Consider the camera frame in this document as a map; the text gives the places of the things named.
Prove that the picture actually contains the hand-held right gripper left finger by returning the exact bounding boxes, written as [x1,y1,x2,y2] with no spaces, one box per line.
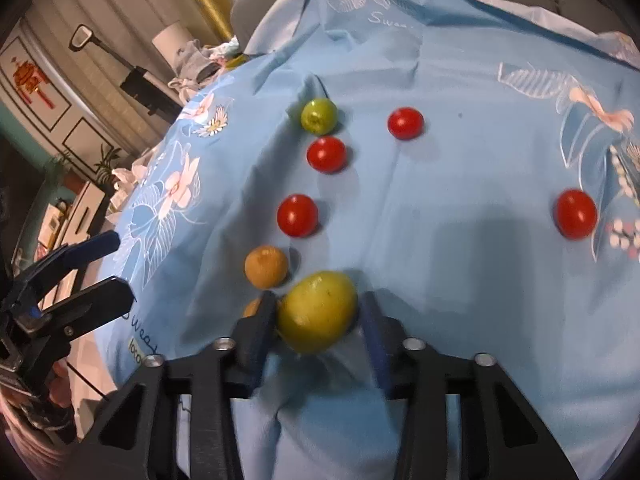
[65,291,281,480]

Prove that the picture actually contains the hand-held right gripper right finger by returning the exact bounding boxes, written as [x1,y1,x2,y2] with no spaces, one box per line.
[357,291,576,480]

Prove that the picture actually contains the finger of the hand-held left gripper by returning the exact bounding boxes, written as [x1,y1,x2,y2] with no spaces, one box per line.
[12,231,122,306]
[40,276,136,346]

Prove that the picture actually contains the yellow-green lemon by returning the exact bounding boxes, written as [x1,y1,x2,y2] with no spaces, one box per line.
[276,270,359,354]

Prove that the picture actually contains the yellow-orange kumquat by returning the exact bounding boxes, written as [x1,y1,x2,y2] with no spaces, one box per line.
[244,245,289,290]

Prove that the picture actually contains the red cherry tomato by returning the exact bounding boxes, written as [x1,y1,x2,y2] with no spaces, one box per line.
[387,106,425,141]
[306,136,348,174]
[553,189,598,240]
[276,194,319,238]

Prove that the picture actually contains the green cherry tomato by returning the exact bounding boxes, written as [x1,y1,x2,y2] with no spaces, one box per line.
[300,98,338,136]

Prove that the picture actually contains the green potted plant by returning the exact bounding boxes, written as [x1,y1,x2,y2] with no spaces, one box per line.
[92,144,122,187]

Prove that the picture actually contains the black vacuum cleaner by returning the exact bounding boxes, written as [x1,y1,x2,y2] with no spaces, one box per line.
[69,24,183,123]

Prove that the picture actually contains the blue floral cloth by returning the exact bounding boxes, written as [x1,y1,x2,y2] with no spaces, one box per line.
[97,0,640,480]

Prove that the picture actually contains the pile of clothes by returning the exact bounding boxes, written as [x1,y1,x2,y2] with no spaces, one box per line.
[167,37,251,106]

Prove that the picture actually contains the white cylinder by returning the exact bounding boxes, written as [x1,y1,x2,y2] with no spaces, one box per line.
[152,21,194,69]

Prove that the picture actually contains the red wall decoration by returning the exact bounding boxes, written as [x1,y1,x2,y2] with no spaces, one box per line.
[10,56,57,109]

